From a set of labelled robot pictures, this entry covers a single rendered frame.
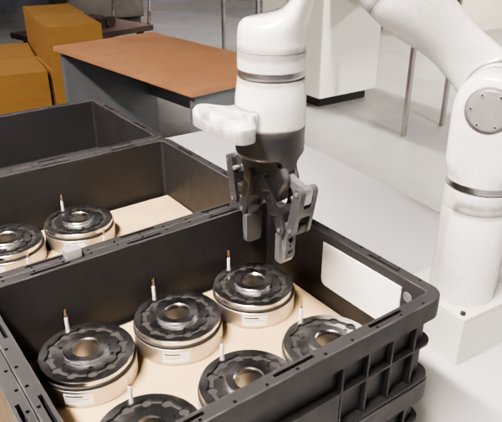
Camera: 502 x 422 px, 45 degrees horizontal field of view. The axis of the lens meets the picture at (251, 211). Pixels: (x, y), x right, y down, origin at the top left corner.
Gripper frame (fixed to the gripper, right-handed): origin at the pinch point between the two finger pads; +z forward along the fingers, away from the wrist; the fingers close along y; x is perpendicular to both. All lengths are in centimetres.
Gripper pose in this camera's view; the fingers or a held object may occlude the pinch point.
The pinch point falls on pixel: (268, 238)
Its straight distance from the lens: 70.8
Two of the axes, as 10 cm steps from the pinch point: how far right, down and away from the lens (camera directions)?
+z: 0.0, 9.0, 4.5
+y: -5.9, -3.6, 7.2
